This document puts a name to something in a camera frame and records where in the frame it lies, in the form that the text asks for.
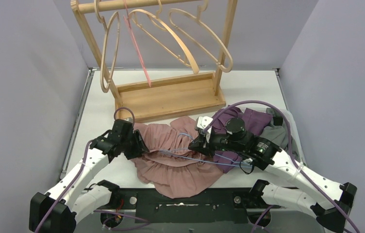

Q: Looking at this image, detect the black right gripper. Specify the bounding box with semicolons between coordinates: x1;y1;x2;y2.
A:
189;128;244;157

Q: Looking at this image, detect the blue wire hanger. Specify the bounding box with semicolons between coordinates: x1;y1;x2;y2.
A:
150;146;255;172

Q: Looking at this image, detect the pink pleated skirt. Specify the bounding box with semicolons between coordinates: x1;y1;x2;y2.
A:
132;116;223;199

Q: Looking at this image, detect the purple skirt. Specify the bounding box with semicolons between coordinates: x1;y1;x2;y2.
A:
212;107;273;174

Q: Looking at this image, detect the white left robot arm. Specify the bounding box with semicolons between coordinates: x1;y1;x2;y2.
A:
29;119;149;233

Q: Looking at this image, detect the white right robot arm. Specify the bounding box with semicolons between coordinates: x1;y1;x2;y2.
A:
188;116;357;233

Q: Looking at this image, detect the wooden hanger rack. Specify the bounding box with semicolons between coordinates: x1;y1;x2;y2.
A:
70;0;237;123

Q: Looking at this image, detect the left wooden hanger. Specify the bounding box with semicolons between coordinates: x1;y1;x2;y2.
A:
93;0;121;96

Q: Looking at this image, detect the wooden hanger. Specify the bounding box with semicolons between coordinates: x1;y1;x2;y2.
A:
168;0;234;74
93;0;121;96
128;0;199;74

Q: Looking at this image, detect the grey green skirt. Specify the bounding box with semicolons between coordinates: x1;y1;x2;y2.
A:
260;108;290;152

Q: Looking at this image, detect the middle wooden hanger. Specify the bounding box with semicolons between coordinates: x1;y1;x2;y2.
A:
128;0;199;74

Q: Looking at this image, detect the right wooden hanger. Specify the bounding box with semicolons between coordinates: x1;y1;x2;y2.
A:
168;0;234;74

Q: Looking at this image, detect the white plastic basket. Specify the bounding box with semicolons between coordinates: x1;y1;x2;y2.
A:
281;109;307;165

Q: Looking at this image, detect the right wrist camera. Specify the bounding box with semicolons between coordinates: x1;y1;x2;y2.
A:
195;116;214;133

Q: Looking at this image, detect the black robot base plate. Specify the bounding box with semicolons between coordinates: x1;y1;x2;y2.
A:
101;187;268;224

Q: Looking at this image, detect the pink wire hanger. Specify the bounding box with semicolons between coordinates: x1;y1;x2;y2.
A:
123;0;152;88

